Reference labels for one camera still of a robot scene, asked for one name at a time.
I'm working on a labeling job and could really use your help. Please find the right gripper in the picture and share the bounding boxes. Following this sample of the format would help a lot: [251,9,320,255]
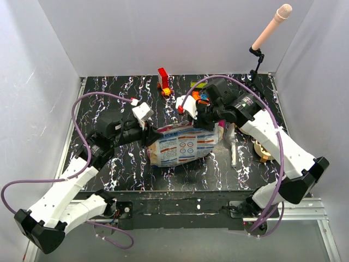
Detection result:
[188,102,224,132]

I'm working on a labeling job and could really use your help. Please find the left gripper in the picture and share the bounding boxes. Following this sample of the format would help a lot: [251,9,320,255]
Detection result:
[111,119,164,148]

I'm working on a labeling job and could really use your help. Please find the pink blue pet food bag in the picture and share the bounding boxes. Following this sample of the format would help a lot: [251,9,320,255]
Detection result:
[147,121,225,168]

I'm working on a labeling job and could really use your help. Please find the clear plastic scoop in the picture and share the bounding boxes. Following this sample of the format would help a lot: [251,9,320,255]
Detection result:
[225,123,237,168]

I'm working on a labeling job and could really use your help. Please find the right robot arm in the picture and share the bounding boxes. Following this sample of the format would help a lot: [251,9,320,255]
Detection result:
[194,76,329,217]

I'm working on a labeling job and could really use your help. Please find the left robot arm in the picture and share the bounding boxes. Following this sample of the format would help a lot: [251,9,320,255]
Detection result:
[14,108,163,254]

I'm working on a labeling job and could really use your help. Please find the green toy brick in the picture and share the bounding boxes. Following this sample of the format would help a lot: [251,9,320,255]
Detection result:
[190,82,207,89]

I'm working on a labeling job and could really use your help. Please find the cream bowl far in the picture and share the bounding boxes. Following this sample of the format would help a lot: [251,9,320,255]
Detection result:
[238,123,251,135]

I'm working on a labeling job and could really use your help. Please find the cream bowl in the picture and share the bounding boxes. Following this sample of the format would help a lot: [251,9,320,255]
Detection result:
[238,123,251,135]
[254,140,274,163]

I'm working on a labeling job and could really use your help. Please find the red toy block figure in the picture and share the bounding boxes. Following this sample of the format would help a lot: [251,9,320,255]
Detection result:
[157,68,173,97]

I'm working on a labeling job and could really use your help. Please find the cream bowl near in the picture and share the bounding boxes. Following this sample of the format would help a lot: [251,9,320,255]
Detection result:
[254,140,274,163]

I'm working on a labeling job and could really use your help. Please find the black microphone tripod stand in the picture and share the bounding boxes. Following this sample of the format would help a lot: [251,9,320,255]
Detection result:
[245,46,269,93]

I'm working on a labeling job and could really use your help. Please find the pink microphone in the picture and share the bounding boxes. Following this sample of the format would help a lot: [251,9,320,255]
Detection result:
[251,4,292,51]

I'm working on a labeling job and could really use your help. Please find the orange ring toy blocks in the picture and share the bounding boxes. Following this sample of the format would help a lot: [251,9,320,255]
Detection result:
[192,91,209,105]

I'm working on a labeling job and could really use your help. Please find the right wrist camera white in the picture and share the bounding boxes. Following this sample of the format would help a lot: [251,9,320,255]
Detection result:
[176,95,197,120]

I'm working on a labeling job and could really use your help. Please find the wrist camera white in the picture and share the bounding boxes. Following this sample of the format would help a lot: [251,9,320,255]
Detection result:
[176,95,197,120]
[131,98,154,130]

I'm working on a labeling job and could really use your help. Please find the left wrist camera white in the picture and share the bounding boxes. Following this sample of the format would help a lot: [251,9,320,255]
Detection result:
[131,98,154,130]

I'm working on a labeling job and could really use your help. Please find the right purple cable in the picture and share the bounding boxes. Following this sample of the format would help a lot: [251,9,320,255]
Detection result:
[181,75,286,237]

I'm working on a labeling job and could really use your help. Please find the aluminium rail frame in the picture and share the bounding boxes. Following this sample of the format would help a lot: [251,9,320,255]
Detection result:
[23,198,341,262]

